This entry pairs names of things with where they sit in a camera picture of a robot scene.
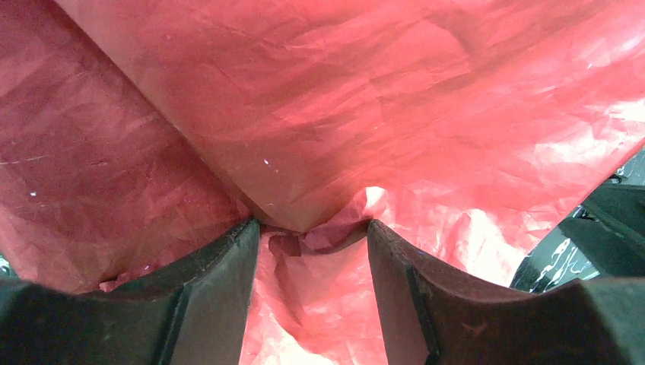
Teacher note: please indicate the maroon wrapping paper sheet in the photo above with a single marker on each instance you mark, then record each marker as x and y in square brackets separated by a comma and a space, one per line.
[134, 133]

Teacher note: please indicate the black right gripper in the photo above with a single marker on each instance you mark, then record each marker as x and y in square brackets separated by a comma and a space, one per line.
[601, 238]

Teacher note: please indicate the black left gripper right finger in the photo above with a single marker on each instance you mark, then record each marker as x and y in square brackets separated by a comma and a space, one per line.
[433, 313]

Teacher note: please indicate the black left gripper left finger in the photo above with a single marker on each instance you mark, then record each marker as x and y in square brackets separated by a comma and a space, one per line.
[192, 311]

